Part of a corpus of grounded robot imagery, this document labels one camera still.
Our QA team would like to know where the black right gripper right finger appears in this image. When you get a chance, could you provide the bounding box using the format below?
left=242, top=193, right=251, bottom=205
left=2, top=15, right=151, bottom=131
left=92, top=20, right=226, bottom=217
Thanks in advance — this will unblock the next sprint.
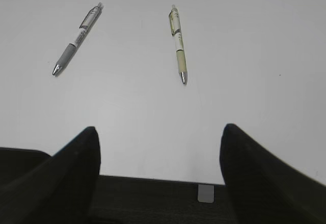
left=220, top=124, right=325, bottom=223

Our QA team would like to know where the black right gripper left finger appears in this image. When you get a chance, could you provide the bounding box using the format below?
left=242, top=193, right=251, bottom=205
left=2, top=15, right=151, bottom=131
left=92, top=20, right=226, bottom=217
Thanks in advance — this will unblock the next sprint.
left=1, top=127, right=100, bottom=223

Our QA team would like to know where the grey grip ballpoint pen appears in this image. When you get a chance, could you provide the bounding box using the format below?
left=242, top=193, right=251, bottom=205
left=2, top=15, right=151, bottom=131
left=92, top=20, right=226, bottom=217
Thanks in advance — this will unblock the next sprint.
left=52, top=3, right=103, bottom=76

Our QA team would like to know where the beige grip ballpoint pen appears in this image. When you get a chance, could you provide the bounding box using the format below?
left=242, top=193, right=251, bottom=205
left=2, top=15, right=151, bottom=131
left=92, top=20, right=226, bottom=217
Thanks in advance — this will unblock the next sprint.
left=169, top=5, right=187, bottom=86

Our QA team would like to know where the grey tape tab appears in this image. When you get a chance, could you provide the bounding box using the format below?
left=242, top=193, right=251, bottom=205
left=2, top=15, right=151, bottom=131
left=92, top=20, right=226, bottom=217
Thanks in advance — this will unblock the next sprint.
left=197, top=184, right=214, bottom=204

